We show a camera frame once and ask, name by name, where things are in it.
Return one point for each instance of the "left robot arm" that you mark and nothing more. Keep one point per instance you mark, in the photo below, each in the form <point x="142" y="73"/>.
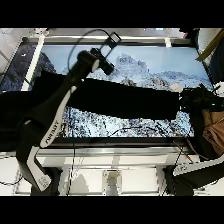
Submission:
<point x="50" y="116"/>

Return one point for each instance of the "brown garment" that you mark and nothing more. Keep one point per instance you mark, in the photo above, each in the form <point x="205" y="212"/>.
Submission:
<point x="215" y="130"/>

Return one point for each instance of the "black garment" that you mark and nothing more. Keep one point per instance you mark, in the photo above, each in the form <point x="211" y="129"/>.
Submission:
<point x="126" y="101"/>

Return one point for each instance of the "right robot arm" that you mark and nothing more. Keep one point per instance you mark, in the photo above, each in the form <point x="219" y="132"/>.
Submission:
<point x="200" y="173"/>

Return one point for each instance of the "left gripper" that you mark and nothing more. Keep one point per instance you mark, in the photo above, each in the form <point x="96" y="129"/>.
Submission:
<point x="103" y="63"/>

